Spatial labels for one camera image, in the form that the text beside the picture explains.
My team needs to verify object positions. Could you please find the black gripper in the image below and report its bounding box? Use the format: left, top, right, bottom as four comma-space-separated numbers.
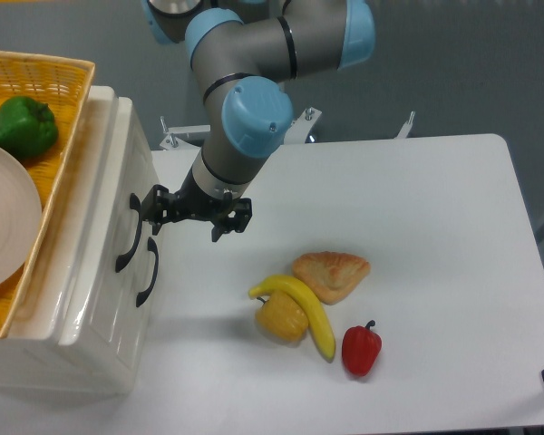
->
141, 170, 253, 243

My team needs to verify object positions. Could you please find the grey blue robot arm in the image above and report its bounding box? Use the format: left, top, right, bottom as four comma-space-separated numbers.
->
141, 1, 376, 239

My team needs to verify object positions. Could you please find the white drawer cabinet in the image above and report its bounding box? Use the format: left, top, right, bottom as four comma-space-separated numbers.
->
0, 86, 161, 393

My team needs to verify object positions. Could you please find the yellow bell pepper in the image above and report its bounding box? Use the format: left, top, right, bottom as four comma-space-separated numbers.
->
255, 291, 309, 343

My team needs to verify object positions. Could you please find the brown bread pastry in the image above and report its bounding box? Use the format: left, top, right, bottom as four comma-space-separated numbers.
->
291, 251, 371, 305

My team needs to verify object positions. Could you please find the yellow banana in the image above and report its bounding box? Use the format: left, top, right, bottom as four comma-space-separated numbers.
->
248, 275, 336, 361

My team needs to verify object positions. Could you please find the beige round plate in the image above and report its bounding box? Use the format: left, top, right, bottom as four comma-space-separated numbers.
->
0, 148, 42, 285

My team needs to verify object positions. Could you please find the yellow woven basket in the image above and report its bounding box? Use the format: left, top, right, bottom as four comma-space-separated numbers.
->
0, 51, 95, 339

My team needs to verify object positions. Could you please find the green bell pepper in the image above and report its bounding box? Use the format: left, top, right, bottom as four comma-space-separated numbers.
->
0, 96, 59, 160

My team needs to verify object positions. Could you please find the red bell pepper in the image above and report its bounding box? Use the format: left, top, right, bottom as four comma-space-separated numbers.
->
341, 320, 382, 377

